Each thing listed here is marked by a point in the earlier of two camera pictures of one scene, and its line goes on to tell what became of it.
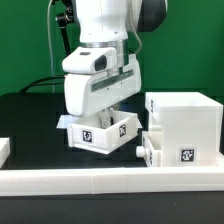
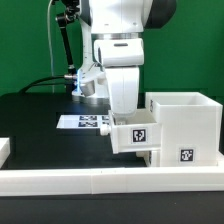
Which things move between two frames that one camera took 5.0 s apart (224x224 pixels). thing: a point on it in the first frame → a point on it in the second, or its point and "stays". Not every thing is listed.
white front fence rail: (104, 181) stays
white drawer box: (88, 133) → (133, 133)
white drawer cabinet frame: (191, 127) stays
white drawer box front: (151, 148) stays
